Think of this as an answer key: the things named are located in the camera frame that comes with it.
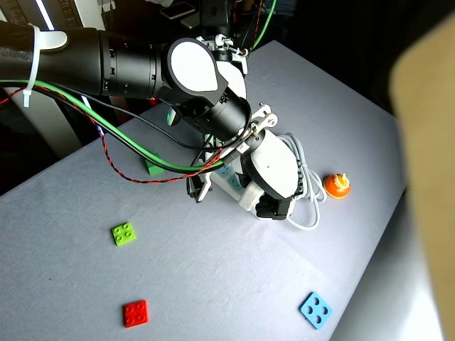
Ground grey table cloth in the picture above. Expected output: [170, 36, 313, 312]
[0, 39, 445, 341]

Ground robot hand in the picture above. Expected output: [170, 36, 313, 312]
[166, 60, 249, 126]
[237, 130, 304, 222]

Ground lime green toy brick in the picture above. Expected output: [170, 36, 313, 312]
[110, 222, 138, 247]

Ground black smartphone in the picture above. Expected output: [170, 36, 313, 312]
[159, 1, 197, 21]

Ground white power strip blue sockets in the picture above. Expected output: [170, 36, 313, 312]
[209, 161, 296, 223]

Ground orange toy cake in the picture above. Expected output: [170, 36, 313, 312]
[322, 173, 352, 200]

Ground blue four-hole block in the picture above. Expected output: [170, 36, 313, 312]
[299, 291, 334, 330]

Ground grey coiled power strip cable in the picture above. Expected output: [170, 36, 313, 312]
[280, 133, 328, 232]

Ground green cube with numeral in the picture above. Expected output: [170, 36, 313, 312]
[143, 152, 167, 178]

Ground red toy brick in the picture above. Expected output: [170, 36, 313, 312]
[122, 300, 150, 328]

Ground tan blurred panel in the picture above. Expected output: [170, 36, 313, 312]
[389, 10, 455, 341]

